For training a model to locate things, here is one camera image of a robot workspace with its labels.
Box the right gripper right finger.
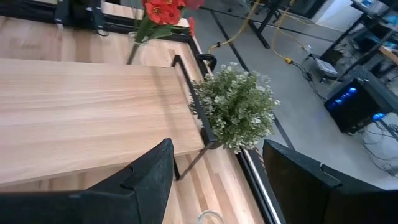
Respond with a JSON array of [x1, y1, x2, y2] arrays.
[[262, 139, 398, 224]]

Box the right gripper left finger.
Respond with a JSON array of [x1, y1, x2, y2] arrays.
[[0, 138, 175, 224]]

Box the clear glass vase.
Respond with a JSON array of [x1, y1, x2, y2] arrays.
[[126, 30, 150, 65], [196, 210, 226, 224]]

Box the wooden shelf black metal frame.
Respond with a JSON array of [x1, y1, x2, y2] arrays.
[[0, 54, 222, 188]]

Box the red artificial flower bunch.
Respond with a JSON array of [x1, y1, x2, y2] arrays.
[[135, 0, 187, 44]]

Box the black computer tower blue lights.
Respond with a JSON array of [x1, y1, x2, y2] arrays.
[[323, 67, 398, 134]]

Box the green potted plant black pot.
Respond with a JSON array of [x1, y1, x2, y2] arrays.
[[189, 62, 280, 155]]

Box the white power box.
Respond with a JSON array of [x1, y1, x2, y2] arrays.
[[313, 57, 339, 78]]

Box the black metal storage rack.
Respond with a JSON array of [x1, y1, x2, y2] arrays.
[[320, 0, 398, 82]]

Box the black stand floor leg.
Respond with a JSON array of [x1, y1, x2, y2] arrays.
[[248, 0, 282, 50]]

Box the yellow extension cable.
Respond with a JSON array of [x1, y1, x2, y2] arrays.
[[272, 0, 296, 65], [207, 0, 262, 54]]

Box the black clamp bracket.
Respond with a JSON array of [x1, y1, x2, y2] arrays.
[[196, 54, 218, 72]]

